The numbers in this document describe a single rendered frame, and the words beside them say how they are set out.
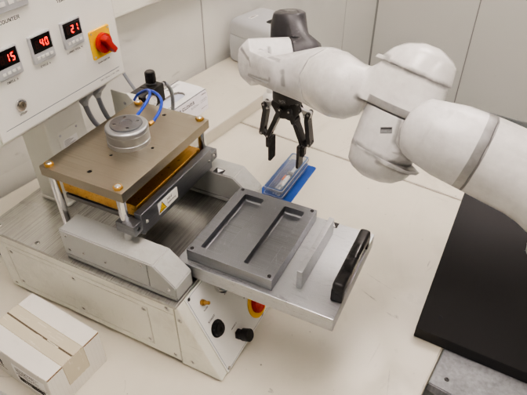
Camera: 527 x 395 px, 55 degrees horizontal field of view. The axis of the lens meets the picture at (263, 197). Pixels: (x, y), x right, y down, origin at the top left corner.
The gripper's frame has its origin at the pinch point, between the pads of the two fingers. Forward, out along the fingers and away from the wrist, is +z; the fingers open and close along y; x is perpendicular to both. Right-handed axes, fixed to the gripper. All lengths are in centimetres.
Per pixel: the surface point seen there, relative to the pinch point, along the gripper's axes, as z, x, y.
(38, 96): -35, -52, -24
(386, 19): 34, 211, -30
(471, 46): 39, 204, 24
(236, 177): -14.7, -32.6, 3.9
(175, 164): -20.9, -41.5, -4.2
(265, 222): -14.6, -42.0, 15.5
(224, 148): 10.2, 7.8, -24.4
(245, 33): -7, 55, -43
